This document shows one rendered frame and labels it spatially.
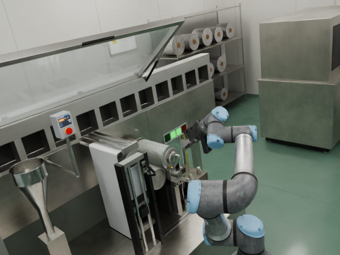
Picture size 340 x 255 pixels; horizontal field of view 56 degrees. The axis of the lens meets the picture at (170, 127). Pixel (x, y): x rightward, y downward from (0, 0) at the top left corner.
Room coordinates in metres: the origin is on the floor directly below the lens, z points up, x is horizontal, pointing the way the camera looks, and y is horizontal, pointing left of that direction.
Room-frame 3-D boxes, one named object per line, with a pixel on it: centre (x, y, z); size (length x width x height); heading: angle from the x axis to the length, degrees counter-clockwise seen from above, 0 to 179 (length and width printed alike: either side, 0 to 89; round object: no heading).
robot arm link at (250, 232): (1.15, -0.28, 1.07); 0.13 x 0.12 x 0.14; 74
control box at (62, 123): (1.28, 0.44, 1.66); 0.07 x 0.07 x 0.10; 46
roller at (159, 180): (1.65, 0.19, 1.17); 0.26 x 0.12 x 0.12; 44
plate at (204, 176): (1.88, 0.00, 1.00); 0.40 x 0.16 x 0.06; 44
